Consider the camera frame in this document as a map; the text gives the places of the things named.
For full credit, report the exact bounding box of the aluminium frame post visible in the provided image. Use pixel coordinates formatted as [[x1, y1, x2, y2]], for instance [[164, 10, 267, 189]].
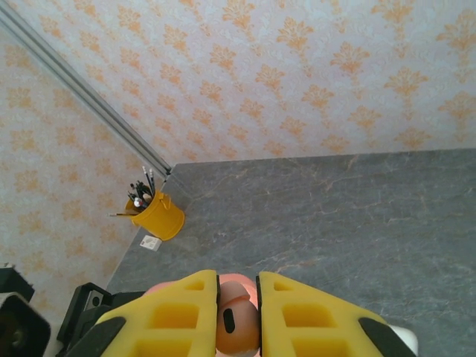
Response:
[[0, 5, 173, 183]]

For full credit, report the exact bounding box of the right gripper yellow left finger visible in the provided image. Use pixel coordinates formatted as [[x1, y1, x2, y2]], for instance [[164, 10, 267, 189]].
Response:
[[65, 269, 221, 357]]

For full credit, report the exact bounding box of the small white eraser box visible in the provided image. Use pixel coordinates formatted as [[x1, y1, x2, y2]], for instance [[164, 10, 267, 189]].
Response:
[[140, 235, 163, 251]]

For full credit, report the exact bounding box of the yellow pen holder cup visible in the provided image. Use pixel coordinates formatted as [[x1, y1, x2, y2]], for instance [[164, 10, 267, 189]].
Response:
[[124, 189, 186, 242]]

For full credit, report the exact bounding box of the pink wireless earbud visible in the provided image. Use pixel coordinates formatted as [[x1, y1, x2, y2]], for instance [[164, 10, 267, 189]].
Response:
[[216, 281, 260, 355]]

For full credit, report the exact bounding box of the white earbuds charging case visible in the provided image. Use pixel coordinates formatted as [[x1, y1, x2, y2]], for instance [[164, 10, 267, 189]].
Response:
[[388, 322, 419, 357]]

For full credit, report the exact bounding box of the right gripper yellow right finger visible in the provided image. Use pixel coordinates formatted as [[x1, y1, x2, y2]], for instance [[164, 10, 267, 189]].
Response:
[[256, 271, 417, 357]]

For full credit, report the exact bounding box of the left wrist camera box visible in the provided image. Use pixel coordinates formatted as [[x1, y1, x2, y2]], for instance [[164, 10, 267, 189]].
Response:
[[0, 264, 52, 357]]

